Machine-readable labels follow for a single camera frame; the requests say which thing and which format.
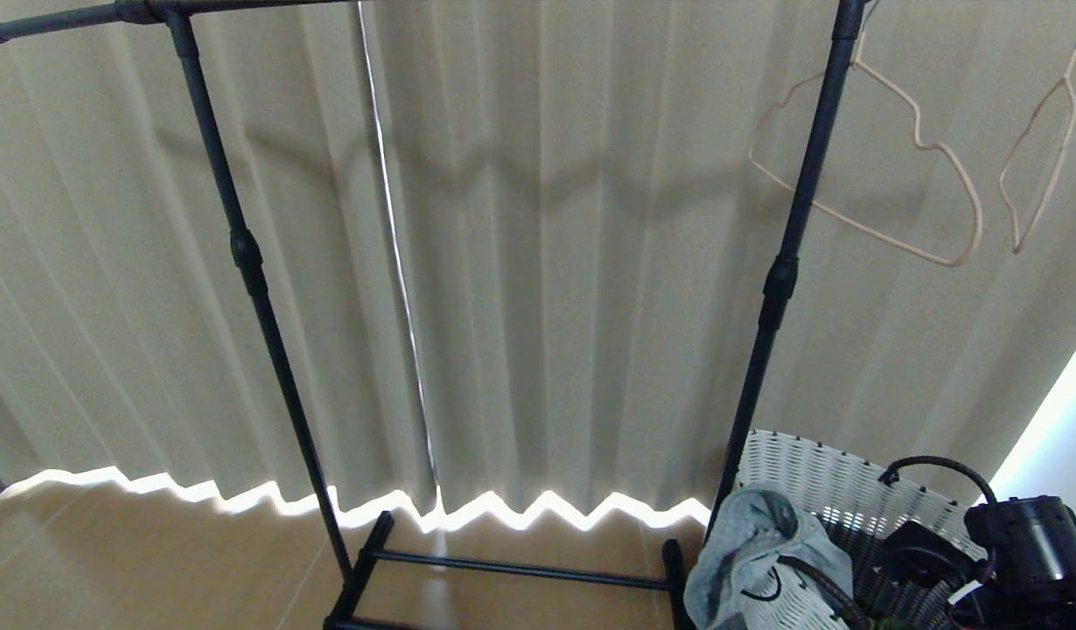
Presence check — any pink clothes hanger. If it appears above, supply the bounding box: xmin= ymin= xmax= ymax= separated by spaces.
xmin=999 ymin=0 xmax=1076 ymax=256
xmin=748 ymin=31 xmax=983 ymax=268

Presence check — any black clothes rack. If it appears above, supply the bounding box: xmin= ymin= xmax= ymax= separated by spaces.
xmin=0 ymin=0 xmax=871 ymax=630

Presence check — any white laundry basket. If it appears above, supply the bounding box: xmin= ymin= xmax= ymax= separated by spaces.
xmin=730 ymin=429 xmax=1003 ymax=630

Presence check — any beige curtain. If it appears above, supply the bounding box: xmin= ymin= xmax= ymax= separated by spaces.
xmin=0 ymin=0 xmax=1076 ymax=535

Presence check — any pale grey garment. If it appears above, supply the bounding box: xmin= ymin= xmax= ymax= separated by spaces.
xmin=683 ymin=486 xmax=854 ymax=630

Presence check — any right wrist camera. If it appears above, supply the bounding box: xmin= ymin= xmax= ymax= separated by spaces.
xmin=879 ymin=522 xmax=983 ymax=605

